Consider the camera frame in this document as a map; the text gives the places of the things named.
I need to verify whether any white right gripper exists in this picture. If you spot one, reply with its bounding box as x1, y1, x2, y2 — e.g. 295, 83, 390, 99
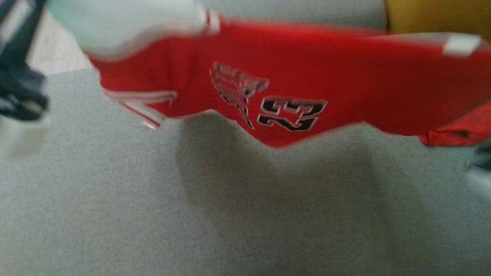
442, 34, 482, 57

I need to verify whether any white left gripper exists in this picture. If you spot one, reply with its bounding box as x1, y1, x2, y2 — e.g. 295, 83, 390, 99
48, 0, 222, 62

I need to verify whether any large grey sofa seat cushion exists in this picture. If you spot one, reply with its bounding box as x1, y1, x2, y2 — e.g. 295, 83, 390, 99
0, 69, 491, 276

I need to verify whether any red basketball jersey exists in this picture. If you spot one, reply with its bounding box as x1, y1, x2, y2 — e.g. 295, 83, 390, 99
89, 17, 491, 148

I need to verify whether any wide yellow sofa back cushion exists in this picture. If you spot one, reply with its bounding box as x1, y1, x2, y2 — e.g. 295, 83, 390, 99
386, 0, 491, 41

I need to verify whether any small grey sofa seat cushion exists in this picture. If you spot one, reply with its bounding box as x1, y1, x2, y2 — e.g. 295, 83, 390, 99
203, 0, 388, 31

